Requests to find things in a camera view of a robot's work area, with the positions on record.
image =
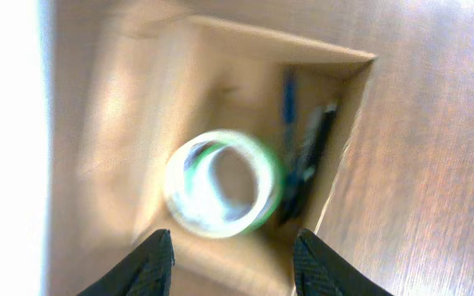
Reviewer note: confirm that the beige masking tape roll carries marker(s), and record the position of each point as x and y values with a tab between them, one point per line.
179	193

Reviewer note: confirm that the green tape roll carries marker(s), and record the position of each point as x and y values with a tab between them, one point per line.
272	193

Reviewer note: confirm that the brown cardboard box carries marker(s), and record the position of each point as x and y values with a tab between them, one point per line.
134	81

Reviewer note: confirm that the black permanent marker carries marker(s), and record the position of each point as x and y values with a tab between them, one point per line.
298	186

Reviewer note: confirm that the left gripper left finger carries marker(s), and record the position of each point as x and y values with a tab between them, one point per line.
145	271

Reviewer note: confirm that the blue pen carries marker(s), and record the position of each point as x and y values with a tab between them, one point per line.
289	115

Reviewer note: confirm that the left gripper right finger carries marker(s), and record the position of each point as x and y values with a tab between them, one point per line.
319	270

